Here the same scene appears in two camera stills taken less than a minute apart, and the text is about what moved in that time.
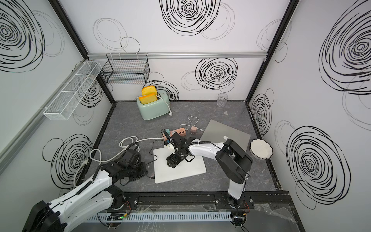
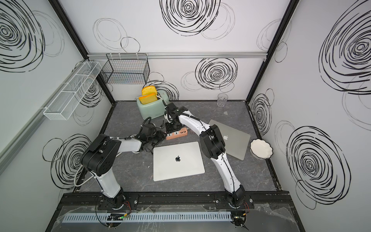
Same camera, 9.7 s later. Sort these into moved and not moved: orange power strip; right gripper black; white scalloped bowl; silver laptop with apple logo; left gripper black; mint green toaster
Moved: left gripper black; right gripper black
Not moved: silver laptop with apple logo; orange power strip; white scalloped bowl; mint green toaster
